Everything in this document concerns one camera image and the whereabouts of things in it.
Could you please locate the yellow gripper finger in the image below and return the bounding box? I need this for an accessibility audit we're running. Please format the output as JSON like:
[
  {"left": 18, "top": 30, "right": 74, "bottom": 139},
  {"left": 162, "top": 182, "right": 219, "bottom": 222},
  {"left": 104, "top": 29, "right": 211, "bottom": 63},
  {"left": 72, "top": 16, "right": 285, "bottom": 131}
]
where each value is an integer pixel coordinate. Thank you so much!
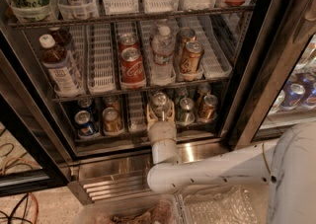
[
  {"left": 146, "top": 105, "right": 157, "bottom": 128},
  {"left": 167, "top": 100, "right": 175, "bottom": 122}
]

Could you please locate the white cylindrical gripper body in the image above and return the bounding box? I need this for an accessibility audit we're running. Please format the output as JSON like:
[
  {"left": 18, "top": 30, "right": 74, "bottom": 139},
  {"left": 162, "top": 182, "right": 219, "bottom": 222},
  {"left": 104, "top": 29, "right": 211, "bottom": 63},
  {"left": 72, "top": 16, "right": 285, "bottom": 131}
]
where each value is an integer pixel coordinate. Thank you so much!
[{"left": 148, "top": 121, "right": 177, "bottom": 143}]

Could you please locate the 7up can bottom shelf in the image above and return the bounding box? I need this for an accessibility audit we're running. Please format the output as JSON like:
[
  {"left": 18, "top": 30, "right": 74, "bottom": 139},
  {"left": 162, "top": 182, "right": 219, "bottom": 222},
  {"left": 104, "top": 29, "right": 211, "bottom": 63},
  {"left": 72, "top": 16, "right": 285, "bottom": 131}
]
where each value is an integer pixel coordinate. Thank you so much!
[{"left": 151, "top": 92, "right": 171, "bottom": 118}]

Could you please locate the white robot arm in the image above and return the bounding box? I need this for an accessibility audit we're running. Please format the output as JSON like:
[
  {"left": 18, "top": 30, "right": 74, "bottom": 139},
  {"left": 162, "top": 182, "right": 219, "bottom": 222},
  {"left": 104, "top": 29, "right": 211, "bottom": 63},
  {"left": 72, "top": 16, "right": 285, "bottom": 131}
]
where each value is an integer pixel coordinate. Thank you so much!
[{"left": 147, "top": 109, "right": 316, "bottom": 224}]

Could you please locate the front green soda can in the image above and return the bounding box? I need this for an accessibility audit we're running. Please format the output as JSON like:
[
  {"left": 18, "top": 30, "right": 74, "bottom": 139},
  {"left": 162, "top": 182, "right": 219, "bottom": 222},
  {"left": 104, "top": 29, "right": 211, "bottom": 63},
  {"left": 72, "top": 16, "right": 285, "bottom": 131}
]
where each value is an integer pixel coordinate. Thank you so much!
[{"left": 176, "top": 98, "right": 195, "bottom": 125}]

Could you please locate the green soda can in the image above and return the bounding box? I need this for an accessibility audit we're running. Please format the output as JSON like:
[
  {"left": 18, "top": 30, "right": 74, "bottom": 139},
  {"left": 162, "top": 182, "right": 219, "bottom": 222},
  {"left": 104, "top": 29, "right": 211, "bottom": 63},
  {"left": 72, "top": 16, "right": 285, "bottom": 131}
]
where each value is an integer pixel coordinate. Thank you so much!
[
  {"left": 174, "top": 87, "right": 189, "bottom": 105},
  {"left": 176, "top": 98, "right": 195, "bottom": 125}
]

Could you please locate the empty white tray bottom shelf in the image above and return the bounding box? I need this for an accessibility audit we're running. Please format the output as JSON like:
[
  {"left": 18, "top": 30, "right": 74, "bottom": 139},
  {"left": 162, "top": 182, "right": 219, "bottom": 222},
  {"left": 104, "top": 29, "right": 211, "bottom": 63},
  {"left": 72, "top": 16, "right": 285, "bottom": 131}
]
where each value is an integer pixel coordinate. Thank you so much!
[{"left": 127, "top": 92, "right": 147, "bottom": 132}]

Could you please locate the rear green soda can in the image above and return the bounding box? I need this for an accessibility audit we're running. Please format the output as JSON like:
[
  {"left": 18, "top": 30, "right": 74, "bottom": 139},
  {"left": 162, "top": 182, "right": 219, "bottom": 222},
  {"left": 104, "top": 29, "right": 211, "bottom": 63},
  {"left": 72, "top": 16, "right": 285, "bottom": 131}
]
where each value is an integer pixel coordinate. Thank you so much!
[{"left": 174, "top": 87, "right": 189, "bottom": 105}]

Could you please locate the front gold can bottom right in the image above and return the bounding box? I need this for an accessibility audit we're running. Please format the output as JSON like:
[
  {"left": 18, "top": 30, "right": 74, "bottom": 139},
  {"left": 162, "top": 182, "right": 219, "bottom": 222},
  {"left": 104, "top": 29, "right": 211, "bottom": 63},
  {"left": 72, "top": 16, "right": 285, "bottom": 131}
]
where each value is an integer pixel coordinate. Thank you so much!
[{"left": 197, "top": 95, "right": 218, "bottom": 120}]

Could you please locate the gold can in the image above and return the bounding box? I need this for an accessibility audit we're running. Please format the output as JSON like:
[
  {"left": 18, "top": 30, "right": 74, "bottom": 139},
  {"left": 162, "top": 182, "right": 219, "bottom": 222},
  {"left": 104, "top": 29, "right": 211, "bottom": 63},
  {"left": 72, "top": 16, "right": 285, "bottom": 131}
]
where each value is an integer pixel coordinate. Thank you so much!
[
  {"left": 103, "top": 96, "right": 120, "bottom": 111},
  {"left": 197, "top": 95, "right": 218, "bottom": 120},
  {"left": 102, "top": 107, "right": 123, "bottom": 135},
  {"left": 196, "top": 83, "right": 211, "bottom": 108}
]

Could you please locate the front gold can bottom left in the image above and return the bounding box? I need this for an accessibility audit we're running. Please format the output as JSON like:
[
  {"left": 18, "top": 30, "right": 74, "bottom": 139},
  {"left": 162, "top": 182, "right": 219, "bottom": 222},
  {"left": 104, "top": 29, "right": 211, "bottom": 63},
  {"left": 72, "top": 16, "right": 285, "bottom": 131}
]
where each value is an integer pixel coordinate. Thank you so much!
[{"left": 102, "top": 107, "right": 123, "bottom": 135}]

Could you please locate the rear gold can bottom right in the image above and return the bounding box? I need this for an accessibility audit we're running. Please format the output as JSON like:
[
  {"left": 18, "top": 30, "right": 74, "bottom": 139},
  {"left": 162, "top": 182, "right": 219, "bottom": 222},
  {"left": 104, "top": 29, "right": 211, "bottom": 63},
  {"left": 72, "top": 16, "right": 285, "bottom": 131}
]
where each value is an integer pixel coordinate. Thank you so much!
[{"left": 196, "top": 83, "right": 211, "bottom": 108}]

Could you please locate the rear gold can bottom left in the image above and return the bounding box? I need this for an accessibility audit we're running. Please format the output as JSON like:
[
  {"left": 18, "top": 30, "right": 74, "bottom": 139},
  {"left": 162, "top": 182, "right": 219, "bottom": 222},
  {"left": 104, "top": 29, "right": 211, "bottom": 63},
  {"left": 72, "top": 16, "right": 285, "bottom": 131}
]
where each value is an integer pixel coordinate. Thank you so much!
[{"left": 103, "top": 96, "right": 120, "bottom": 111}]

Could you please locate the front red coca-cola can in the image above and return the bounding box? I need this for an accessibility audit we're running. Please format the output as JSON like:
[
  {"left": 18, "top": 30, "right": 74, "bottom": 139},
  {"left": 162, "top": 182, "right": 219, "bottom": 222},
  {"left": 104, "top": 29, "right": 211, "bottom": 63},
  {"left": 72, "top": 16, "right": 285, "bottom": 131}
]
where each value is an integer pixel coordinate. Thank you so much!
[{"left": 119, "top": 47, "right": 145, "bottom": 89}]

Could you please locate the red coca-cola can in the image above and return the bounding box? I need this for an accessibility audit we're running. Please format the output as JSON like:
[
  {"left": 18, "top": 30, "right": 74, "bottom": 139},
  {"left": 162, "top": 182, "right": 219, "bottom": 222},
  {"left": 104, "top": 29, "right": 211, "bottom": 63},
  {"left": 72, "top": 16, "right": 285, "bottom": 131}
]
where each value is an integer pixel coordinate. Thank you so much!
[
  {"left": 119, "top": 47, "right": 145, "bottom": 89},
  {"left": 118, "top": 34, "right": 139, "bottom": 52}
]

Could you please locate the front gold can middle shelf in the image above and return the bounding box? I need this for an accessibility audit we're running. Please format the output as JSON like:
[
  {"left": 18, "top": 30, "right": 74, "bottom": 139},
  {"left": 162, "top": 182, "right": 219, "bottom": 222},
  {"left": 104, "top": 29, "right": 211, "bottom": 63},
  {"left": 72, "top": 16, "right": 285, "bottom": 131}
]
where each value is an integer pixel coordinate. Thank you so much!
[{"left": 180, "top": 40, "right": 204, "bottom": 74}]

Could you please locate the gold can shelf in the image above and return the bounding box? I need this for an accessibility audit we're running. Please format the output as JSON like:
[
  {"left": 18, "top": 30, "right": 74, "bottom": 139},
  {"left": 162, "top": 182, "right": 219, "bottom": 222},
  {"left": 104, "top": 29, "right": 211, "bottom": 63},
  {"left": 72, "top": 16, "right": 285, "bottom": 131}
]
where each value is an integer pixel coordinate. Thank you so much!
[
  {"left": 175, "top": 27, "right": 196, "bottom": 62},
  {"left": 180, "top": 40, "right": 204, "bottom": 74}
]

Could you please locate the front blue pepsi can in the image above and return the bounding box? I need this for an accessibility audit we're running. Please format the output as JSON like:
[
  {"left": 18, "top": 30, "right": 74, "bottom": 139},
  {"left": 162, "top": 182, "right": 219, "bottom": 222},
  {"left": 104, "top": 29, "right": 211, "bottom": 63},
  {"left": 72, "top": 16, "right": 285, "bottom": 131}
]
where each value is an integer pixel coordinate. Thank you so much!
[{"left": 74, "top": 111, "right": 99, "bottom": 137}]

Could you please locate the blue pepsi can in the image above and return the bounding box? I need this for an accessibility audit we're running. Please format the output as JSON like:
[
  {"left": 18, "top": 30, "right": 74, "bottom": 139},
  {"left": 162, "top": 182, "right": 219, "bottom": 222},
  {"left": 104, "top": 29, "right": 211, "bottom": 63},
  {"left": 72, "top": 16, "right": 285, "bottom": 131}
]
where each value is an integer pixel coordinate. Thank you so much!
[
  {"left": 77, "top": 98, "right": 98, "bottom": 118},
  {"left": 74, "top": 111, "right": 99, "bottom": 137}
]

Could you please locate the rear blue pepsi can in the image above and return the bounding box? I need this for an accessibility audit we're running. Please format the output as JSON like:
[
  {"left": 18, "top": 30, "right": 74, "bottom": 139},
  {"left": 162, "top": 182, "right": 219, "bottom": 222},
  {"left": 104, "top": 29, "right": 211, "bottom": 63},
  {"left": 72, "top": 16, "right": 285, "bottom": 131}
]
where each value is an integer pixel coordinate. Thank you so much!
[{"left": 77, "top": 98, "right": 98, "bottom": 118}]

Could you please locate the steel fridge bottom grille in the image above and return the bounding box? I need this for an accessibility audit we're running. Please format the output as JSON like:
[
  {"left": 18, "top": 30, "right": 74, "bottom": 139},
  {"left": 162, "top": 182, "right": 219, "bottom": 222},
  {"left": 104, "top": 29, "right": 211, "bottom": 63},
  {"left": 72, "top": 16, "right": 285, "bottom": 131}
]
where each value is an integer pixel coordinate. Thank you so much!
[{"left": 67, "top": 140, "right": 280, "bottom": 206}]

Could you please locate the empty white tray middle shelf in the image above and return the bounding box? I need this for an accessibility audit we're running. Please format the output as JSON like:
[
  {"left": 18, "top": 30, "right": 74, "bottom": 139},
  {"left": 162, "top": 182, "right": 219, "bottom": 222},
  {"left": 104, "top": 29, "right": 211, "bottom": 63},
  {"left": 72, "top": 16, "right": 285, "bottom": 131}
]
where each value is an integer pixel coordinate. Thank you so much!
[{"left": 86, "top": 24, "right": 116, "bottom": 95}]

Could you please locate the rear red coca-cola can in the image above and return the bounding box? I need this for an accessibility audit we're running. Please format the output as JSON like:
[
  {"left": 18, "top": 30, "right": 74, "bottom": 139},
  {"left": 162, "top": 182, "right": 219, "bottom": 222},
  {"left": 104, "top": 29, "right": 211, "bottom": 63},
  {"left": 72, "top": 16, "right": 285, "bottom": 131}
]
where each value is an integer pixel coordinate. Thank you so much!
[{"left": 118, "top": 34, "right": 139, "bottom": 52}]

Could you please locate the rear gold can middle shelf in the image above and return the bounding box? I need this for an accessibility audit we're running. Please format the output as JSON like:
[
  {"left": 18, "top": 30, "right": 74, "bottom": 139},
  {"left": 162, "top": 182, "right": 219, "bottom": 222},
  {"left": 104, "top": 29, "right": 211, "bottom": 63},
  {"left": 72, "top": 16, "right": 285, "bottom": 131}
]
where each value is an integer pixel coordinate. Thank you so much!
[{"left": 175, "top": 27, "right": 196, "bottom": 62}]

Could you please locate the right fridge glass door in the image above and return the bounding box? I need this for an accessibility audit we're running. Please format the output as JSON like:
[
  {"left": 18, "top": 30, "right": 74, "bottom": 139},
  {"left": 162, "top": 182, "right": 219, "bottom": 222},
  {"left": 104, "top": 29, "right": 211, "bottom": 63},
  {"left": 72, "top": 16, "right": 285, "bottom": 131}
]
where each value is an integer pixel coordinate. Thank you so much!
[{"left": 226, "top": 0, "right": 316, "bottom": 149}]

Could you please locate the pepsi can behind right door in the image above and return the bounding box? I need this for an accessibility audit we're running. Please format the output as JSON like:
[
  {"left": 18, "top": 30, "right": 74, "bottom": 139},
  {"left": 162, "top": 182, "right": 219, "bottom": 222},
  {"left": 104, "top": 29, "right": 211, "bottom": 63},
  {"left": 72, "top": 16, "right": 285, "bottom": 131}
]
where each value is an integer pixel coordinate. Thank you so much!
[{"left": 280, "top": 83, "right": 305, "bottom": 110}]

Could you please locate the left open fridge door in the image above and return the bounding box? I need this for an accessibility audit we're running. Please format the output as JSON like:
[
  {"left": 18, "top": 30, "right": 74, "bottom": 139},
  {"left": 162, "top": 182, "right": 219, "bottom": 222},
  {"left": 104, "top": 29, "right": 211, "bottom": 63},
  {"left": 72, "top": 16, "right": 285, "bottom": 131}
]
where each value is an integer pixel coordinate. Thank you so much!
[{"left": 0, "top": 27, "right": 71, "bottom": 196}]

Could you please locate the clear water bottle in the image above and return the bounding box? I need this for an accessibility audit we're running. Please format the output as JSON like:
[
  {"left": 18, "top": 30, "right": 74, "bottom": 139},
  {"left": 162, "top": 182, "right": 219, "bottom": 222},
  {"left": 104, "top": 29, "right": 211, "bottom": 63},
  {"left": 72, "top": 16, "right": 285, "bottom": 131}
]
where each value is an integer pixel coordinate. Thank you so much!
[{"left": 151, "top": 26, "right": 175, "bottom": 85}]

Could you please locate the left clear plastic bin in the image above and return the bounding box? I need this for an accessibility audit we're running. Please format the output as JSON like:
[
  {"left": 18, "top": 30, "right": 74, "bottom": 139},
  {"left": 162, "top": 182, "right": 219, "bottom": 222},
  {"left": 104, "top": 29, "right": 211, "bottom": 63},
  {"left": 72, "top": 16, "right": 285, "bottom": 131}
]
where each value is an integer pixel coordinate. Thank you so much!
[{"left": 72, "top": 194, "right": 184, "bottom": 224}]

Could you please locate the clear plastic bin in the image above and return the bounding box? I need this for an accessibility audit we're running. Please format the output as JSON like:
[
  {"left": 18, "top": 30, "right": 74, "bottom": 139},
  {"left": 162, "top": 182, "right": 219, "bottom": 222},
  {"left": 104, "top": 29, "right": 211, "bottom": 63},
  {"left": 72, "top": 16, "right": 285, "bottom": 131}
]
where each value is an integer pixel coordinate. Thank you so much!
[
  {"left": 72, "top": 194, "right": 184, "bottom": 224},
  {"left": 178, "top": 185, "right": 269, "bottom": 224}
]

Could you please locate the right clear plastic bin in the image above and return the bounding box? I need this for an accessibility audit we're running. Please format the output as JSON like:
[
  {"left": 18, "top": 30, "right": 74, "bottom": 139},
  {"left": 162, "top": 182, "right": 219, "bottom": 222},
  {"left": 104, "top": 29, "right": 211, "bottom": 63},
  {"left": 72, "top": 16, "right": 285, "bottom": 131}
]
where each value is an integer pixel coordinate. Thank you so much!
[{"left": 178, "top": 185, "right": 269, "bottom": 224}]

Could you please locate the bubble wrap sheet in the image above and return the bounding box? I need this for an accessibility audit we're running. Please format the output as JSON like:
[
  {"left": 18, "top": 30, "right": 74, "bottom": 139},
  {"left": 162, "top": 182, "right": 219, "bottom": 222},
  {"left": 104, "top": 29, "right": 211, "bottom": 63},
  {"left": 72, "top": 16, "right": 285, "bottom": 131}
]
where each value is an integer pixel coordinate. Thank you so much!
[{"left": 183, "top": 186, "right": 260, "bottom": 224}]

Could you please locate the front iced tea bottle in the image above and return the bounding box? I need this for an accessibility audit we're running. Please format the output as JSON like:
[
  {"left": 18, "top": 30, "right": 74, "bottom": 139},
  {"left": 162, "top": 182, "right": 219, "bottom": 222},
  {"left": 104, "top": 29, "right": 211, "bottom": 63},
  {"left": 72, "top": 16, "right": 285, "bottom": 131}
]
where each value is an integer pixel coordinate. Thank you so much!
[{"left": 39, "top": 35, "right": 83, "bottom": 97}]

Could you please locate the iced tea bottle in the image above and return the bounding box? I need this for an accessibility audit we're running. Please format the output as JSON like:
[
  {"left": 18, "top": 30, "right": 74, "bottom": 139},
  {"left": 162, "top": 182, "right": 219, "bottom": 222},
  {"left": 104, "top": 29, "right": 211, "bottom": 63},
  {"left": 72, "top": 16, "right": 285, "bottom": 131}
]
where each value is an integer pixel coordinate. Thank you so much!
[
  {"left": 49, "top": 27, "right": 75, "bottom": 51},
  {"left": 39, "top": 35, "right": 83, "bottom": 97}
]

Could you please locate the rear iced tea bottle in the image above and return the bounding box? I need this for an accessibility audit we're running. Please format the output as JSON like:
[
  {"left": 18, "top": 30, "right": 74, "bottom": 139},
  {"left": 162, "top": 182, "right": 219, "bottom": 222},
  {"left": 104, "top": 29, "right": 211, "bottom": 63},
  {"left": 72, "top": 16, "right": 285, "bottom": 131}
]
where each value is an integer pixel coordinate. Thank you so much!
[{"left": 49, "top": 27, "right": 75, "bottom": 51}]

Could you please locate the orange cable on floor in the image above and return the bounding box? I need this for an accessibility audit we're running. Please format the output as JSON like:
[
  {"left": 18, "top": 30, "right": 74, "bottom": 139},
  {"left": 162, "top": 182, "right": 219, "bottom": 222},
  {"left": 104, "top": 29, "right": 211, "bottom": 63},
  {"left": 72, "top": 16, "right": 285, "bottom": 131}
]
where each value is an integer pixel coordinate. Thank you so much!
[{"left": 0, "top": 156, "right": 42, "bottom": 224}]

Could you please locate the black cable on floor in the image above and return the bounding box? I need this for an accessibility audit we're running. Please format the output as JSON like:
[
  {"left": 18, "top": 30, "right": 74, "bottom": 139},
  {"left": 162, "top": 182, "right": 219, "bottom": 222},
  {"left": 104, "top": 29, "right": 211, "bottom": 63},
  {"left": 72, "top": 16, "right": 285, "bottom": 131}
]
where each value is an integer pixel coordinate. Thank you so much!
[{"left": 0, "top": 125, "right": 31, "bottom": 224}]

